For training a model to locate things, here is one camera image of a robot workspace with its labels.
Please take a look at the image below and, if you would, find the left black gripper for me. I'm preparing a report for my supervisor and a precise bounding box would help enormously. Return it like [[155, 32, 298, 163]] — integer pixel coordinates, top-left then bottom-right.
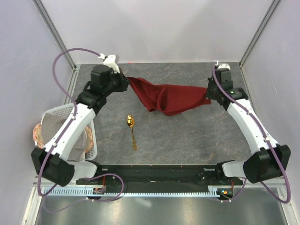
[[104, 67, 131, 97]]

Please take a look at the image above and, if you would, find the gold spoon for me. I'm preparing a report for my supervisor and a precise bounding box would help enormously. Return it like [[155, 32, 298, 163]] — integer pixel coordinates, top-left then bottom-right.
[[127, 114, 137, 150]]

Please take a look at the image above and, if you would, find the red cloth napkin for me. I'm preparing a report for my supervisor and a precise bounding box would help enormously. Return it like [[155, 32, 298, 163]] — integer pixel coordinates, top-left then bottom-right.
[[128, 77, 211, 116]]

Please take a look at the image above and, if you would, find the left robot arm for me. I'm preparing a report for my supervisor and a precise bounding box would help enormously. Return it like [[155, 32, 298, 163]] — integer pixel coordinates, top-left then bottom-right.
[[31, 63, 129, 187]]

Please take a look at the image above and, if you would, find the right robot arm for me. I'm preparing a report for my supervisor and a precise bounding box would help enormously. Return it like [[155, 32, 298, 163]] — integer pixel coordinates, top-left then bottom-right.
[[206, 63, 291, 185]]

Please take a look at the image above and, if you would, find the white plastic basket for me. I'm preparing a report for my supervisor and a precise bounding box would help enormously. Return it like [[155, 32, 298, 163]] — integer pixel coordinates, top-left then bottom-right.
[[32, 103, 98, 162]]

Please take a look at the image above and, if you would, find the patterned plate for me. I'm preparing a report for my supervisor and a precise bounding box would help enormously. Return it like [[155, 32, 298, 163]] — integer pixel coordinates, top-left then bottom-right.
[[33, 123, 93, 153]]

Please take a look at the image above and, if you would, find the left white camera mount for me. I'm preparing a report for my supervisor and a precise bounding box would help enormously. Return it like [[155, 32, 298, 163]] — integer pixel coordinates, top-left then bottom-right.
[[98, 53, 120, 73]]

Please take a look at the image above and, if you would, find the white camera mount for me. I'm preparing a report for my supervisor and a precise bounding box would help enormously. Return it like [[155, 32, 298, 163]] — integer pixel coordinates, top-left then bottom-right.
[[214, 60, 231, 71], [98, 53, 120, 73]]

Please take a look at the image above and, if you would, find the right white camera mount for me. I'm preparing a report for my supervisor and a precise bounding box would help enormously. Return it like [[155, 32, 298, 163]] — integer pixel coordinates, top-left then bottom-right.
[[214, 60, 231, 71]]

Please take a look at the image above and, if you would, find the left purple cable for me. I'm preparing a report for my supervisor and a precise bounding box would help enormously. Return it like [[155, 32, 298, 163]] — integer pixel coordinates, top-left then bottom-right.
[[37, 48, 105, 196]]

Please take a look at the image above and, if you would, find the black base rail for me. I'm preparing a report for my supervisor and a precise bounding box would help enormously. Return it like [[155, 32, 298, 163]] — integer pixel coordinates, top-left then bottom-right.
[[75, 164, 244, 188]]

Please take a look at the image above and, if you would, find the right aluminium frame post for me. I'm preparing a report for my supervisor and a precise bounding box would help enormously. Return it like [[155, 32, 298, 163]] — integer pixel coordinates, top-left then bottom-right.
[[239, 0, 281, 69]]

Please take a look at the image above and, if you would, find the aluminium frame post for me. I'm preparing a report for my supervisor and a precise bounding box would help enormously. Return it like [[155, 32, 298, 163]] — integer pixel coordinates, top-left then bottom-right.
[[239, 0, 281, 69], [32, 0, 78, 71]]

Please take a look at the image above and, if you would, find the left aluminium frame post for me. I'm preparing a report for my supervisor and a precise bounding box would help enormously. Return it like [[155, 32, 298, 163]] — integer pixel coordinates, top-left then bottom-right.
[[32, 0, 78, 71]]

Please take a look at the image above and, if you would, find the white slotted cable duct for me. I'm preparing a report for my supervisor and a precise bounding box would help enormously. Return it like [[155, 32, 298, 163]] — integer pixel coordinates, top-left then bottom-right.
[[42, 185, 235, 198]]

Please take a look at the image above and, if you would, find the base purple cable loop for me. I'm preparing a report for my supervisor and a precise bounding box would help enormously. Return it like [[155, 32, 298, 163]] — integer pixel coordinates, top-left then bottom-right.
[[42, 172, 127, 213]]

